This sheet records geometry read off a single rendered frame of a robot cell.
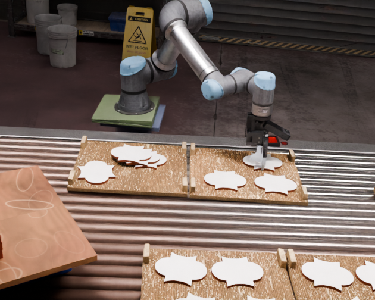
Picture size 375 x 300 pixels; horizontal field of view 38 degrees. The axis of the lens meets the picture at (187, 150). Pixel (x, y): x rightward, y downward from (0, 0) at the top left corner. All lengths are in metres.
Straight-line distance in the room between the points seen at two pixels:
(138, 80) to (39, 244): 1.19
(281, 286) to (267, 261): 0.11
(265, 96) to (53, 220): 0.86
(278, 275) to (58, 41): 4.34
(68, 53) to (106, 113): 3.15
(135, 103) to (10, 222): 1.11
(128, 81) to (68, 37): 3.14
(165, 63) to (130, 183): 0.75
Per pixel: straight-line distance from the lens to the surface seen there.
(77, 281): 1.55
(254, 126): 2.02
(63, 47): 5.61
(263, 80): 1.94
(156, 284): 1.51
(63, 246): 1.47
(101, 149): 2.13
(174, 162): 2.05
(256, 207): 1.89
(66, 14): 6.57
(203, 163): 2.07
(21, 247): 1.48
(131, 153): 2.04
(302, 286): 1.57
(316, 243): 1.77
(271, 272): 1.59
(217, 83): 1.94
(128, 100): 2.51
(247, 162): 2.09
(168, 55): 2.43
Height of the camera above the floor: 1.95
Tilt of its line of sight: 28 degrees down
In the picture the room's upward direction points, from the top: 5 degrees clockwise
